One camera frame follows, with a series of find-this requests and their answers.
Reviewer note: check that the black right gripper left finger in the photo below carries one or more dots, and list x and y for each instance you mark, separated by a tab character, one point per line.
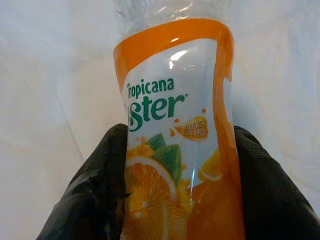
85	190

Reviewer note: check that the Tropicana orange juice bottle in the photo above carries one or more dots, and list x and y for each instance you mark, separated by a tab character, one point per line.
175	100

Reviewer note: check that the white quilted mattress pad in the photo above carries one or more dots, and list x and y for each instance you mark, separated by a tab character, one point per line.
50	75

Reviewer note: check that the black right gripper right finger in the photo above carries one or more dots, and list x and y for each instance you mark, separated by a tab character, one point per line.
270	195

